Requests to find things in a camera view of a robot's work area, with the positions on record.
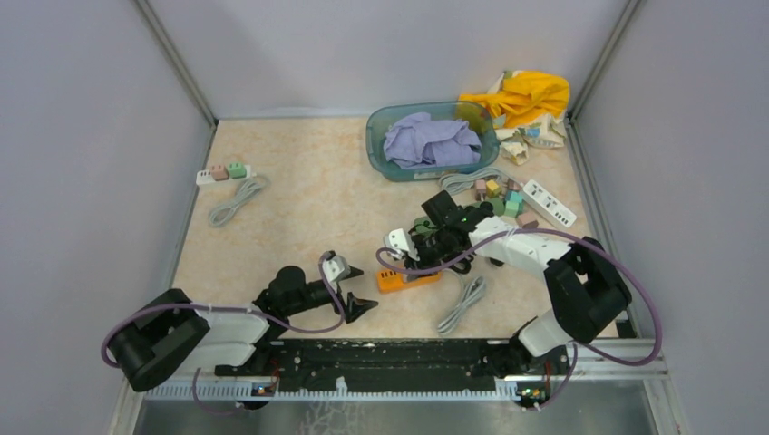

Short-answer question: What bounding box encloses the orange power strip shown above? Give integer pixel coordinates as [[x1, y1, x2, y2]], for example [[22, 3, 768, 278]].
[[375, 269, 443, 295]]

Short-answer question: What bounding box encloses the grey power strip cable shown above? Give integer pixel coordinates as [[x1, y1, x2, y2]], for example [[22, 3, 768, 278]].
[[438, 167, 511, 197]]

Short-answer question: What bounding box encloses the green power strip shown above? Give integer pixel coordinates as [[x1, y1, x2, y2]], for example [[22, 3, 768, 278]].
[[409, 191, 497, 237]]

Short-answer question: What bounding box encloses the yellow usb charger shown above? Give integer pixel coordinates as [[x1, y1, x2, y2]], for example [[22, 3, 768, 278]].
[[485, 179, 502, 198]]

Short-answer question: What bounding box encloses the light green usb charger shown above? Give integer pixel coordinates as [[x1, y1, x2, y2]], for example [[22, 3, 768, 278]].
[[503, 201, 523, 218]]

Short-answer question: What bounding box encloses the teal usb charger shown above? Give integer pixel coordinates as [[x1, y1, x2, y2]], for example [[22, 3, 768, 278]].
[[505, 190, 524, 204]]

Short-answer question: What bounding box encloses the small strip grey cable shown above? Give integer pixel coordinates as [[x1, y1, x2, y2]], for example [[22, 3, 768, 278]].
[[208, 174, 271, 228]]

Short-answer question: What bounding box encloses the small white power strip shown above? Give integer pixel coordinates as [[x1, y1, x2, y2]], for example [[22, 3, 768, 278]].
[[195, 165, 253, 188]]

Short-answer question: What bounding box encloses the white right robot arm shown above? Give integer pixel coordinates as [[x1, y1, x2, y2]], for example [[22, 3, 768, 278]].
[[404, 191, 632, 373]]

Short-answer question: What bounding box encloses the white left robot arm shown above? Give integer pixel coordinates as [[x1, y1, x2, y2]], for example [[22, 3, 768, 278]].
[[100, 258, 378, 392]]

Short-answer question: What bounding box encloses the purple cloth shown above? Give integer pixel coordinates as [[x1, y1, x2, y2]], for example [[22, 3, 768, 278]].
[[383, 112, 482, 169]]

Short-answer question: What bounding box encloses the teal plastic basin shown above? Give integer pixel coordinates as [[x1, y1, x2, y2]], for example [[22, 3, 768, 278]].
[[365, 101, 500, 181]]

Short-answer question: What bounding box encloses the green charger on white strip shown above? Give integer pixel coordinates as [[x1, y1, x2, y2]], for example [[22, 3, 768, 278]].
[[226, 161, 248, 179]]

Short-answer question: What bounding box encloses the pink charger on white strip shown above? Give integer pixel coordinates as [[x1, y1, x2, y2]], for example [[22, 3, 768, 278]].
[[209, 165, 229, 181]]

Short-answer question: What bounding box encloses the white patterned cloth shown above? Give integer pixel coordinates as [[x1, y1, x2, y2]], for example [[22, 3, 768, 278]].
[[495, 113, 567, 166]]

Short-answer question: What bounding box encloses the yellow cloth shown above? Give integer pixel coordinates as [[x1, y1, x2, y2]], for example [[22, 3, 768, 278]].
[[458, 70, 571, 129]]

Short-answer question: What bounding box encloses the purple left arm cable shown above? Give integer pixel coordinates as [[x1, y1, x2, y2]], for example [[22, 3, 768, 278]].
[[101, 250, 348, 417]]

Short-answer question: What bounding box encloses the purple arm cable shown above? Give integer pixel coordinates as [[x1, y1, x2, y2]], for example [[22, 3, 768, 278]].
[[101, 250, 348, 417], [375, 227, 665, 411]]

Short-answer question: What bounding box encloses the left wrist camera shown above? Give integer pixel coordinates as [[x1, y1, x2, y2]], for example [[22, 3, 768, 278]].
[[319, 251, 352, 289]]

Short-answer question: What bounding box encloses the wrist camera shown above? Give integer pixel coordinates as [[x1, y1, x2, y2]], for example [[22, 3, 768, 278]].
[[319, 251, 352, 289], [383, 228, 419, 261]]

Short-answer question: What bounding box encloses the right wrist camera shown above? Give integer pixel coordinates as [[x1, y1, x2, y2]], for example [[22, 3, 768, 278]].
[[383, 228, 419, 261]]

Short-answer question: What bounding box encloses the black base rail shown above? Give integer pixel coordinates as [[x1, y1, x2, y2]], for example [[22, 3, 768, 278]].
[[213, 337, 572, 398]]

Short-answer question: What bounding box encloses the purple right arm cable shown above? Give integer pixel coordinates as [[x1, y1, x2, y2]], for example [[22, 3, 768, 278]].
[[375, 227, 665, 411]]

